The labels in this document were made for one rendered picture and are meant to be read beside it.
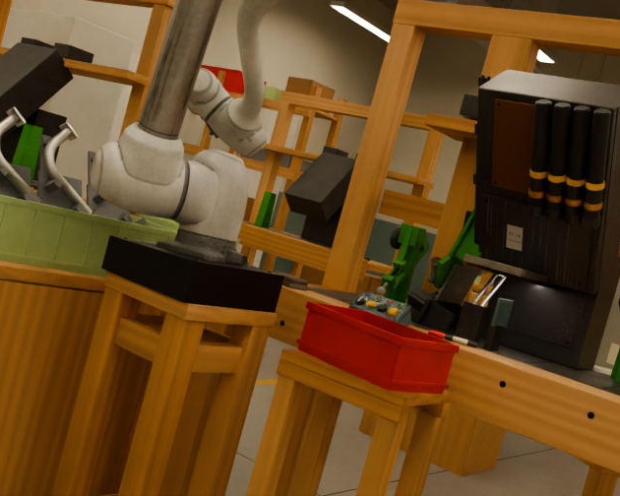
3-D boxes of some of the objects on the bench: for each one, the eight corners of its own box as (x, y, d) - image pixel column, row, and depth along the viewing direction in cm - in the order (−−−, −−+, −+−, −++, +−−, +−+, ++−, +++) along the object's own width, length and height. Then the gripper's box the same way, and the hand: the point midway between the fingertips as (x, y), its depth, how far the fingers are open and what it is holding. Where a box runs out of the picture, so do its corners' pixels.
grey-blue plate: (488, 350, 227) (503, 299, 226) (481, 348, 228) (496, 297, 227) (501, 351, 234) (516, 301, 234) (494, 348, 236) (509, 299, 235)
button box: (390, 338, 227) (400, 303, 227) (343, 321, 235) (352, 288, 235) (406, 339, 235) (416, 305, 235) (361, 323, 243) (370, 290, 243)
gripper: (235, 125, 258) (232, 140, 279) (183, 60, 258) (184, 80, 279) (216, 140, 257) (215, 154, 278) (163, 75, 257) (165, 93, 278)
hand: (199, 116), depth 278 cm, fingers open, 13 cm apart
